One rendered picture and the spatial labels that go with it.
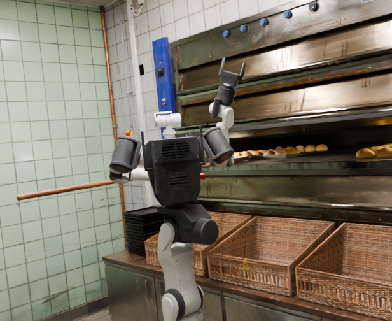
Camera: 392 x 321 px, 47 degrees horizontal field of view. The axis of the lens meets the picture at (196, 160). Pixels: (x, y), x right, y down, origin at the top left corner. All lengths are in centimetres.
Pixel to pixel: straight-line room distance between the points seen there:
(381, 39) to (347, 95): 32
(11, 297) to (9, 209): 65
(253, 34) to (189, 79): 63
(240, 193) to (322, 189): 60
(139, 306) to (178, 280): 106
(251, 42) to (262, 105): 40
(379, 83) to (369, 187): 53
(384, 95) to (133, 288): 198
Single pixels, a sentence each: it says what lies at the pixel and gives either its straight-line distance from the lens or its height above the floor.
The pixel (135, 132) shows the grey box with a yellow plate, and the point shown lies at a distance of 373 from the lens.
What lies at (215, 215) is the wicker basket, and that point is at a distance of 314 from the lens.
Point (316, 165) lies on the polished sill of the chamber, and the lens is 262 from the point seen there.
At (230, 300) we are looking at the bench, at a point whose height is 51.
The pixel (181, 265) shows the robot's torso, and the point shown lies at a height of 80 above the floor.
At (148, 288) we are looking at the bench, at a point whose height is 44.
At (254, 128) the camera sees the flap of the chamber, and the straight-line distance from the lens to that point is 266.
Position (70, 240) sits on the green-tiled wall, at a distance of 384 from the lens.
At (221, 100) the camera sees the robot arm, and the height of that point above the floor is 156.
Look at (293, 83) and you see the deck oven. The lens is 269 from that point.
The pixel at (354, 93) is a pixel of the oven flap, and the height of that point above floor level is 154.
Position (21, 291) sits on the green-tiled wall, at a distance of 374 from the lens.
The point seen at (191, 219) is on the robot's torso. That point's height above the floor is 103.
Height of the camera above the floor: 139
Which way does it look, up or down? 3 degrees down
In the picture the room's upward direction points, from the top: 6 degrees counter-clockwise
